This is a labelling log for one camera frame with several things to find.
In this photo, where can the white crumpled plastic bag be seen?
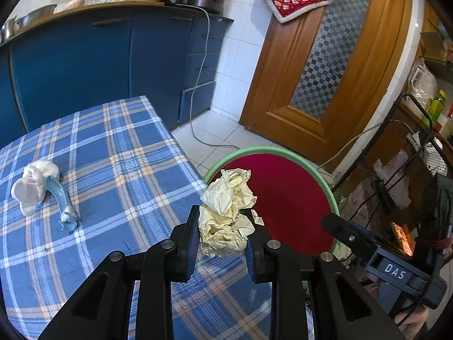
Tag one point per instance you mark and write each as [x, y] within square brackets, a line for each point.
[30, 187]

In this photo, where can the light blue curved plastic piece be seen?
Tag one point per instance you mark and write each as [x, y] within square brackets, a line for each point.
[62, 198]

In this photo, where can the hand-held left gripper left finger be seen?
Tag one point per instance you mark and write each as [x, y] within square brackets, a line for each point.
[193, 251]

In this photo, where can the black metal rack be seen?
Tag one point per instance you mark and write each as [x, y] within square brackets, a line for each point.
[433, 156]

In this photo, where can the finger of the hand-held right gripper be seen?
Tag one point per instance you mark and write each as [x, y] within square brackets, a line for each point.
[348, 237]

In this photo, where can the white plastic sack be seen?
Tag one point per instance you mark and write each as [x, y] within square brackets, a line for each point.
[423, 85]

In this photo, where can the green bottle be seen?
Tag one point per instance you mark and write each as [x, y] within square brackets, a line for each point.
[437, 108]

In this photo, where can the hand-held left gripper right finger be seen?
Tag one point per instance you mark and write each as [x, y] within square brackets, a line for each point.
[249, 260]

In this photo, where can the steel mixing bowl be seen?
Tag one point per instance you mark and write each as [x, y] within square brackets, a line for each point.
[28, 17]

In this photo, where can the wooden door with glass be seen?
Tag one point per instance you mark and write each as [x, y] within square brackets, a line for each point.
[269, 95]

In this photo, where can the blue plaid tablecloth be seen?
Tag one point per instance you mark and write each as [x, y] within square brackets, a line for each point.
[124, 191]

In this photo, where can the cluster of eggs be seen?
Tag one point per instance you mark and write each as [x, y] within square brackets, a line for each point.
[72, 3]

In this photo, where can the wooden shelf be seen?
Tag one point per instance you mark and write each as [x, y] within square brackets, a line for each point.
[439, 65]

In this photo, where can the red basin with green rim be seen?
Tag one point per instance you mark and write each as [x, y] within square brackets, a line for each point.
[293, 198]

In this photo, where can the person's right hand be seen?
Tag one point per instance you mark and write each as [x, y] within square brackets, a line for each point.
[414, 320]

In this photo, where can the cardboard box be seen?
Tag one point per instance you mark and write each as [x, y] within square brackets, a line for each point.
[433, 44]

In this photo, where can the blue kitchen base cabinet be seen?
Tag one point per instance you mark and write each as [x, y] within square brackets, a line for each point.
[88, 60]

